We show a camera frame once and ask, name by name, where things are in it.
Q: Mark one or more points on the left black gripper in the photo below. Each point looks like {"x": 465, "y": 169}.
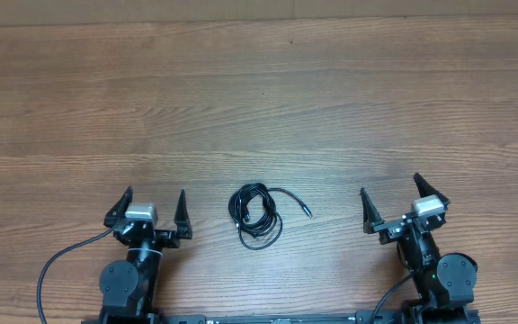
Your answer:
{"x": 172, "y": 238}

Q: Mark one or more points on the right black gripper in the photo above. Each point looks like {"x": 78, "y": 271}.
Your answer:
{"x": 391, "y": 229}

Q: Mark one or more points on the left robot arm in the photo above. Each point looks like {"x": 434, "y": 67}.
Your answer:
{"x": 129, "y": 285}

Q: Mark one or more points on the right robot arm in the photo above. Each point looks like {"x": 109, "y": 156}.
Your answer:
{"x": 444, "y": 283}

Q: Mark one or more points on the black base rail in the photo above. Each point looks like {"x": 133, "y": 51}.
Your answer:
{"x": 359, "y": 317}

